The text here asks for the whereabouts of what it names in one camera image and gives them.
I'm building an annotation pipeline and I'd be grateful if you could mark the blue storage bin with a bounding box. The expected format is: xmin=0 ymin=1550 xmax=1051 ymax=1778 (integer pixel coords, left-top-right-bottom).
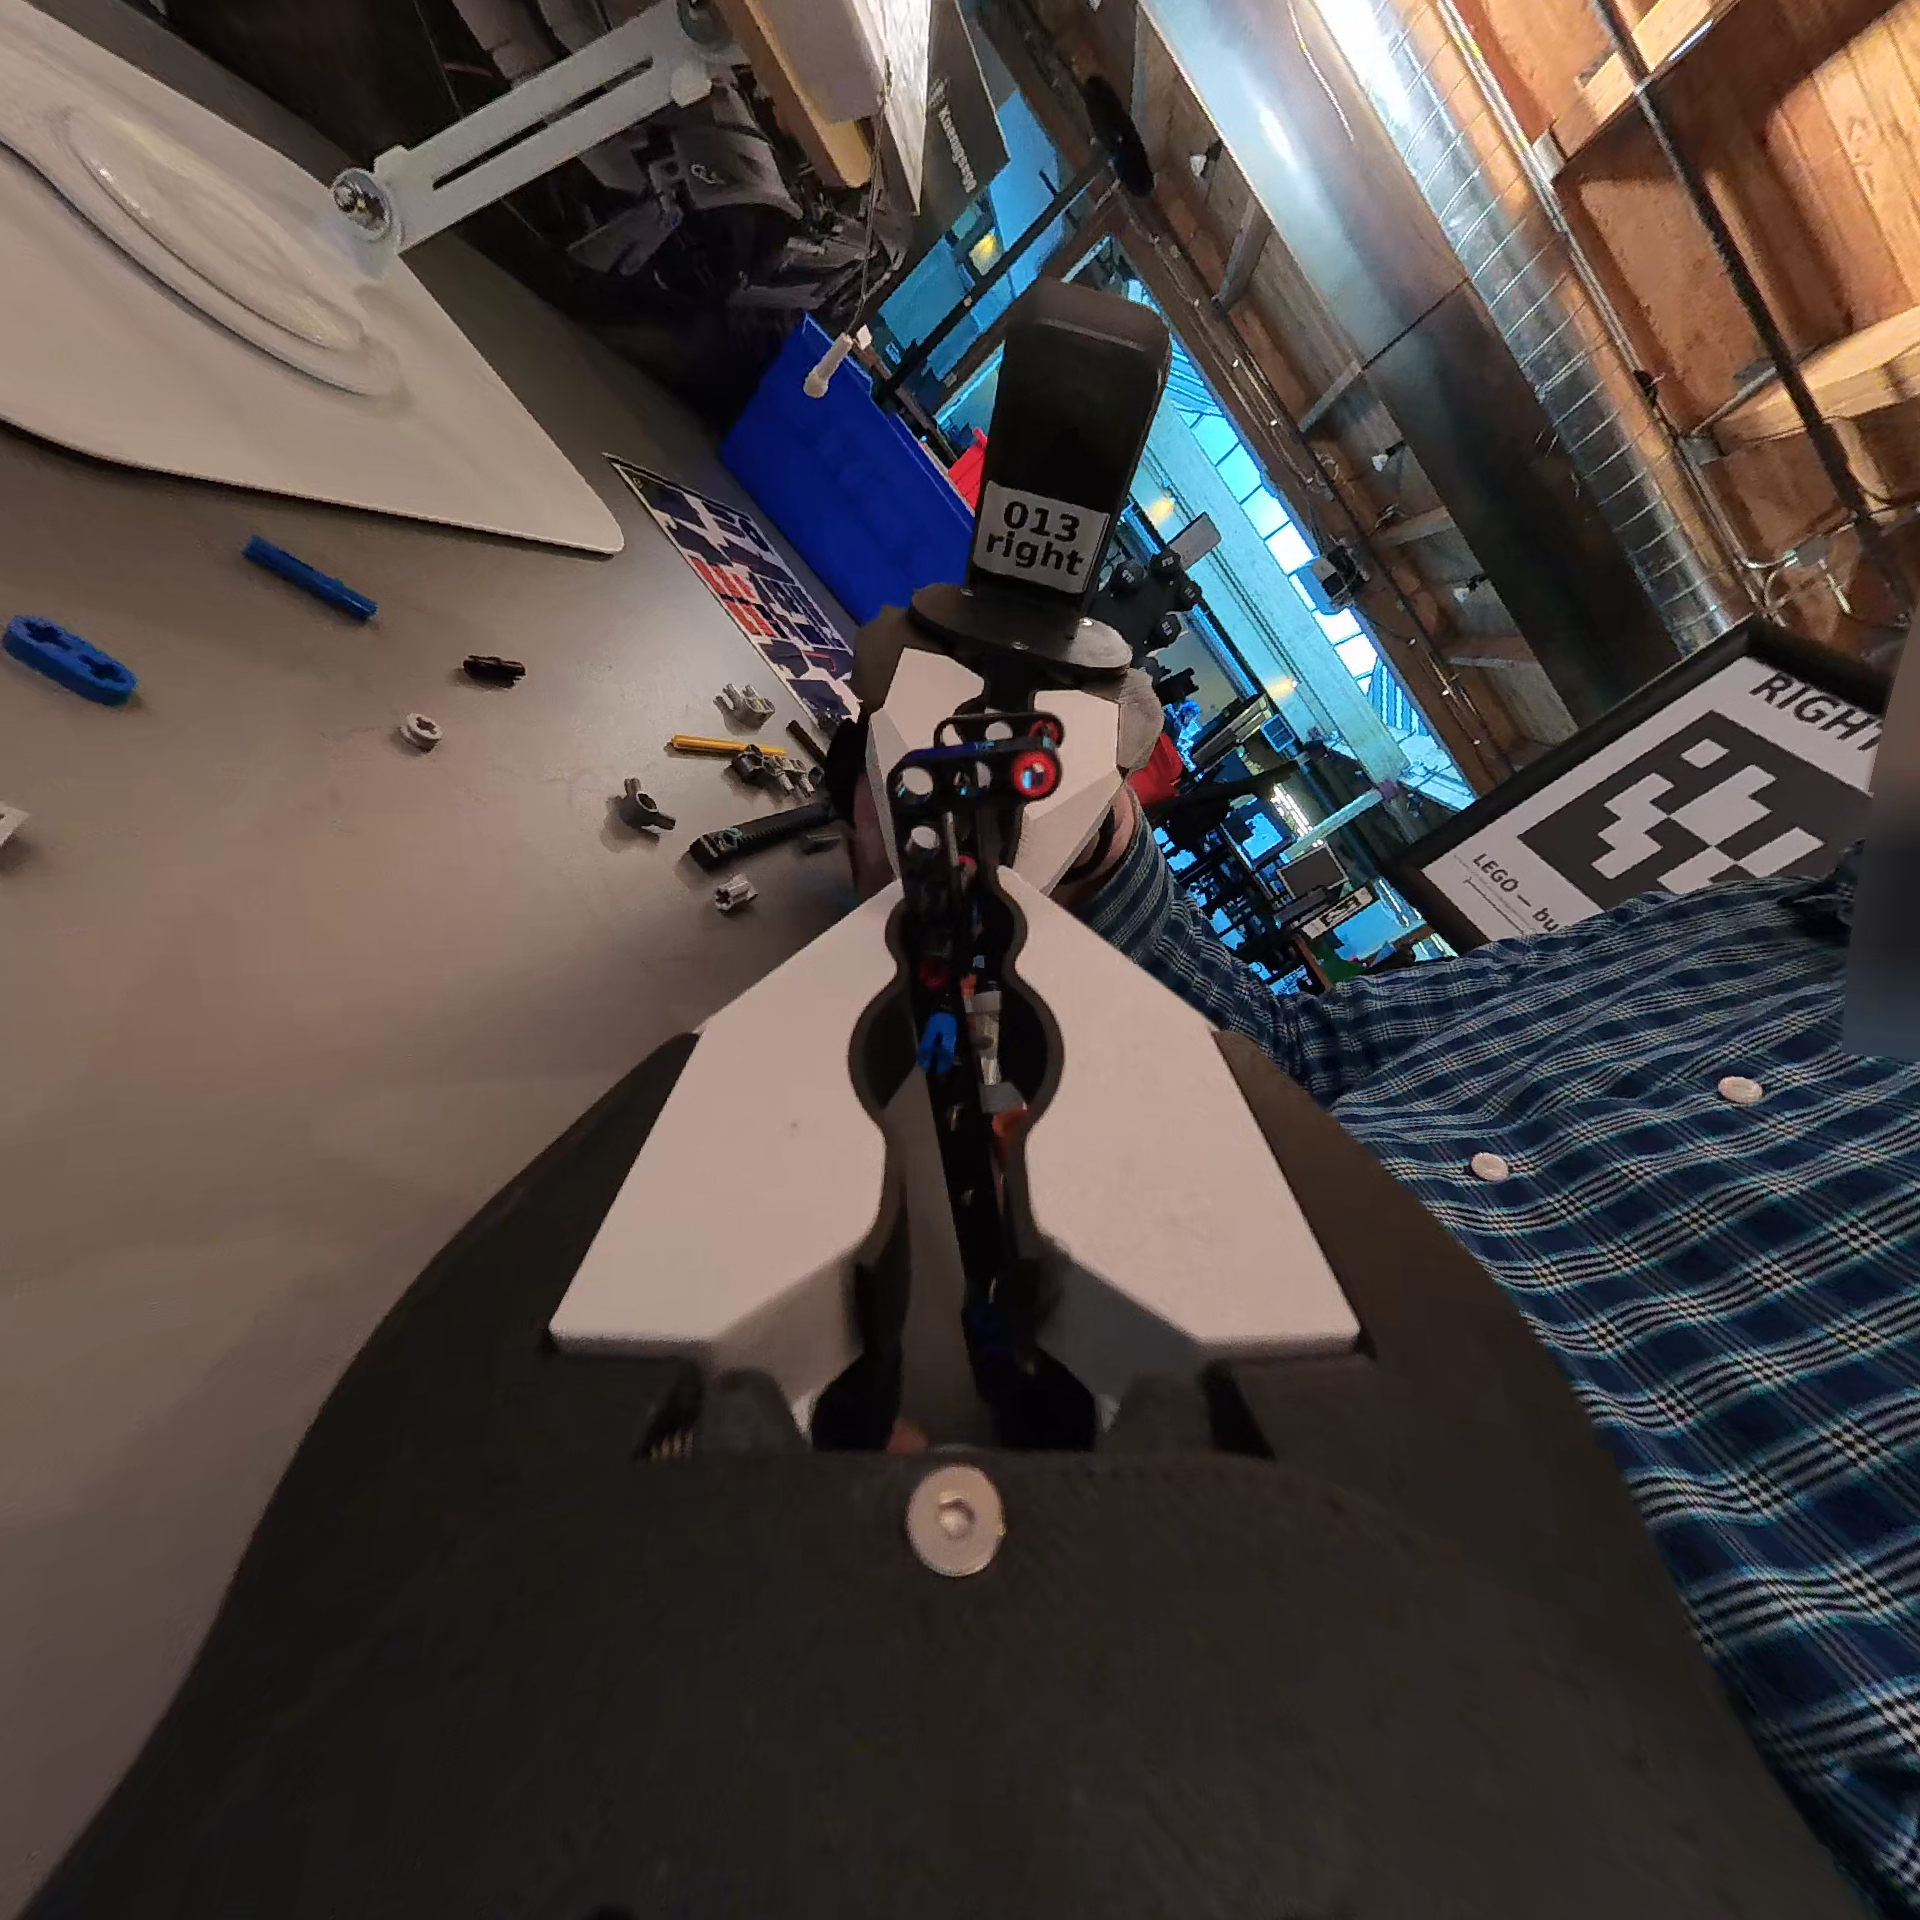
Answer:
xmin=715 ymin=313 xmax=977 ymax=627

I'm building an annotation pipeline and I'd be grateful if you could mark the blue two-hole lego liftarm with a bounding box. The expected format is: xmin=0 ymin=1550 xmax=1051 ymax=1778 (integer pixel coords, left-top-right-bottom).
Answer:
xmin=0 ymin=611 xmax=139 ymax=710

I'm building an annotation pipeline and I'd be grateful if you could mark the black framed marker sign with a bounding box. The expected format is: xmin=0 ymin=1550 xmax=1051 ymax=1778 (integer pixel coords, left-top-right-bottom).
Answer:
xmin=1393 ymin=619 xmax=1893 ymax=958

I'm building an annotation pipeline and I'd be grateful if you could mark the silver spiral air duct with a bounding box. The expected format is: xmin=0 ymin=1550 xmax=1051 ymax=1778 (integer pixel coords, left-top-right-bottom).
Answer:
xmin=1401 ymin=0 xmax=1780 ymax=648

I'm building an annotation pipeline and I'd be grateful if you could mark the grey metal air duct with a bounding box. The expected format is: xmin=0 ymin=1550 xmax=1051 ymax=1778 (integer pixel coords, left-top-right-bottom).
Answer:
xmin=1130 ymin=0 xmax=1523 ymax=452

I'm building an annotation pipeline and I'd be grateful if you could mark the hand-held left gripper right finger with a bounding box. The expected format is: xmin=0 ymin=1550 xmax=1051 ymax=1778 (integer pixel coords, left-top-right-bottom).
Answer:
xmin=991 ymin=863 xmax=1364 ymax=1436

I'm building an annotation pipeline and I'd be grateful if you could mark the person's plaid shirt torso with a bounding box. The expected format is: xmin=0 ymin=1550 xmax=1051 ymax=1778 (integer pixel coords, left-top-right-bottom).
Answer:
xmin=1321 ymin=859 xmax=1920 ymax=1920

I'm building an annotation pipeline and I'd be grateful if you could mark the person's right forearm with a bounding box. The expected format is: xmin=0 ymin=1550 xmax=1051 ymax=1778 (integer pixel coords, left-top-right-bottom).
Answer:
xmin=1079 ymin=811 xmax=1357 ymax=1105

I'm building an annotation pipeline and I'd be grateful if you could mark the black lego chassis assembly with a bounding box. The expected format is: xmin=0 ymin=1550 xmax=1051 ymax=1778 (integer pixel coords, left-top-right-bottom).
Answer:
xmin=882 ymin=710 xmax=1104 ymax=1419

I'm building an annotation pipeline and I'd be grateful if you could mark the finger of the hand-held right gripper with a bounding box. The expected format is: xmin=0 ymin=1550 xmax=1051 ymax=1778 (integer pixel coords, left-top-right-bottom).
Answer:
xmin=864 ymin=639 xmax=991 ymax=897
xmin=991 ymin=683 xmax=1130 ymax=896

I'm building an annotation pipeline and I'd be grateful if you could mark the blue red printed sheet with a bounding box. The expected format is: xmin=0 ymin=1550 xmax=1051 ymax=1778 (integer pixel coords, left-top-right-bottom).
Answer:
xmin=602 ymin=456 xmax=869 ymax=729

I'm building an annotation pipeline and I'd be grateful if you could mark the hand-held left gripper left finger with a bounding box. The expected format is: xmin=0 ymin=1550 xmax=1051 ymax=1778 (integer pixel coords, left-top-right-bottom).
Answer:
xmin=550 ymin=897 xmax=908 ymax=1436

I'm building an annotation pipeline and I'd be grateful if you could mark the person's right hand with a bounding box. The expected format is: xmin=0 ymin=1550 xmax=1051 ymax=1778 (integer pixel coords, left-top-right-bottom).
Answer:
xmin=826 ymin=716 xmax=1154 ymax=917

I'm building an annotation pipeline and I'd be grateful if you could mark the blue lego axle pin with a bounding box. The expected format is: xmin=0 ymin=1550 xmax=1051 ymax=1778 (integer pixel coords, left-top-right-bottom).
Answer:
xmin=244 ymin=537 xmax=378 ymax=619

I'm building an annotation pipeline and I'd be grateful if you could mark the black lego gear rack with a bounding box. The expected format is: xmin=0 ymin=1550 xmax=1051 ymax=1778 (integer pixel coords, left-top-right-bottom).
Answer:
xmin=688 ymin=796 xmax=845 ymax=875

